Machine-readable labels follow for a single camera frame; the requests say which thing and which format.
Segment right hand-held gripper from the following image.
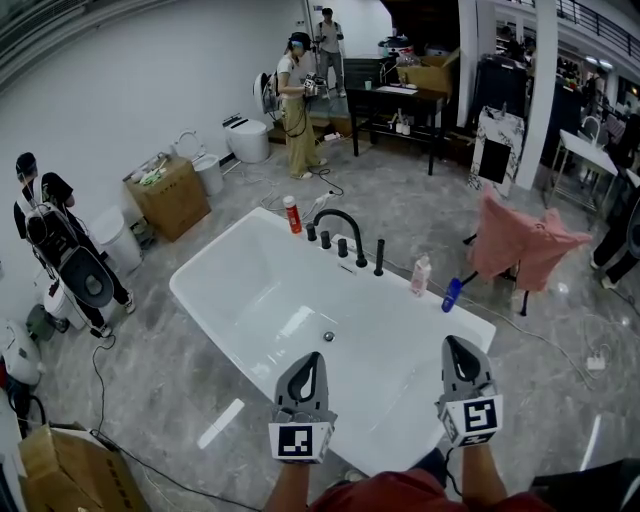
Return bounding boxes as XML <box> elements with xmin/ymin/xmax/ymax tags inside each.
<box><xmin>433</xmin><ymin>334</ymin><xmax>505</xmax><ymax>449</ymax></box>

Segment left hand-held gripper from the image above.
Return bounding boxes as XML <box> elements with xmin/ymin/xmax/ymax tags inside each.
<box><xmin>268</xmin><ymin>351</ymin><xmax>337</xmax><ymax>465</ymax></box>

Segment dark blue rounded object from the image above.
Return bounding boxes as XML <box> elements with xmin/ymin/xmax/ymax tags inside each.
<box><xmin>440</xmin><ymin>276</ymin><xmax>465</xmax><ymax>314</ymax></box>

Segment white bathtub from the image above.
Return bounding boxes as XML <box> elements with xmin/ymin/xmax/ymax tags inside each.
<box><xmin>168</xmin><ymin>206</ymin><xmax>498</xmax><ymax>478</ymax></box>

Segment person's left forearm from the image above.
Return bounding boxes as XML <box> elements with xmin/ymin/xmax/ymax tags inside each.
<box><xmin>261</xmin><ymin>460</ymin><xmax>322</xmax><ymax>512</ymax></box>

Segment person's right forearm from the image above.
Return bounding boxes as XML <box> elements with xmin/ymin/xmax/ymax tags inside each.
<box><xmin>459</xmin><ymin>441</ymin><xmax>509</xmax><ymax>512</ymax></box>

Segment black bathtub faucet set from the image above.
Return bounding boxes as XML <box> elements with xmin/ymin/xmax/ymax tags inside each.
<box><xmin>311</xmin><ymin>208</ymin><xmax>369</xmax><ymax>269</ymax></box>

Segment dark trousers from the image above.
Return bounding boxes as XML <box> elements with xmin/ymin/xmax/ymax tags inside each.
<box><xmin>411</xmin><ymin>446</ymin><xmax>450</xmax><ymax>490</ymax></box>

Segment yellow chair black legs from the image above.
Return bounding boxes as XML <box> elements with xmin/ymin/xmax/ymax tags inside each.
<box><xmin>461</xmin><ymin>231</ymin><xmax>532</xmax><ymax>318</ymax></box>

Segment pink bottle white cap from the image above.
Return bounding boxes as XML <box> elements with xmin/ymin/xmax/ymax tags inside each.
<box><xmin>410</xmin><ymin>253</ymin><xmax>433</xmax><ymax>298</ymax></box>

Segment red shirt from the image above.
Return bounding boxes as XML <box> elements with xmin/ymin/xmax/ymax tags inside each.
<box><xmin>306</xmin><ymin>466</ymin><xmax>557</xmax><ymax>512</ymax></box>

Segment pink cloth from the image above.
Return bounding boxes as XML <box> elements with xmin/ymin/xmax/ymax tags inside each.
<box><xmin>466</xmin><ymin>183</ymin><xmax>595</xmax><ymax>295</ymax></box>

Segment dark cabinet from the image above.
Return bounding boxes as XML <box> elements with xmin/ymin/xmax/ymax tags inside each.
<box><xmin>528</xmin><ymin>456</ymin><xmax>640</xmax><ymax>512</ymax></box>

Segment red bottle white cap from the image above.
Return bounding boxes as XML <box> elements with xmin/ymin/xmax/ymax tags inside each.
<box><xmin>281</xmin><ymin>194</ymin><xmax>305</xmax><ymax>236</ymax></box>

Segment marble pattern cabinet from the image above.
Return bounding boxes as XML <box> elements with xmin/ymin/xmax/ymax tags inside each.
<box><xmin>466</xmin><ymin>104</ymin><xmax>527</xmax><ymax>200</ymax></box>

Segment cardboard box with clutter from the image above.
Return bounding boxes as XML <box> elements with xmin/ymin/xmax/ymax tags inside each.
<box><xmin>123</xmin><ymin>154</ymin><xmax>213</xmax><ymax>244</ymax></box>

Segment cardboard box black print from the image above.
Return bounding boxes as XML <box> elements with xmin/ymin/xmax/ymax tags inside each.
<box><xmin>18</xmin><ymin>421</ymin><xmax>152</xmax><ymax>512</ymax></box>

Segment white toilet open seat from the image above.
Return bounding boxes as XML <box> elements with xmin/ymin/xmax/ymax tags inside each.
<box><xmin>171</xmin><ymin>129</ymin><xmax>225</xmax><ymax>198</ymax></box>

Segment white toilet black controls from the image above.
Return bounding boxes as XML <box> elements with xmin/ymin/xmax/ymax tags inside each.
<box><xmin>221</xmin><ymin>115</ymin><xmax>272</xmax><ymax>165</ymax></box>

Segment black table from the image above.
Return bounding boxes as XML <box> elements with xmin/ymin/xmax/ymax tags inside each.
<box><xmin>344</xmin><ymin>83</ymin><xmax>447</xmax><ymax>177</ymax></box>

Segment black cabinet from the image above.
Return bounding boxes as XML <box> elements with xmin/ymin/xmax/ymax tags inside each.
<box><xmin>471</xmin><ymin>56</ymin><xmax>530</xmax><ymax>132</ymax></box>

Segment open cardboard box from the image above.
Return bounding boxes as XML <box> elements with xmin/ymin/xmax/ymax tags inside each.
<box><xmin>396</xmin><ymin>46</ymin><xmax>462</xmax><ymax>100</ymax></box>

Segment black railing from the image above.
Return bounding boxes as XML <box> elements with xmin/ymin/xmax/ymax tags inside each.
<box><xmin>556</xmin><ymin>0</ymin><xmax>640</xmax><ymax>52</ymax></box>

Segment long white cable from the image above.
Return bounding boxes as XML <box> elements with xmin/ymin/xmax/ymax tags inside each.
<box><xmin>461</xmin><ymin>293</ymin><xmax>597</xmax><ymax>392</ymax></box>

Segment black cable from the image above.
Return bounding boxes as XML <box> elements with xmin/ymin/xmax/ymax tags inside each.
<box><xmin>91</xmin><ymin>333</ymin><xmax>262</xmax><ymax>512</ymax></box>

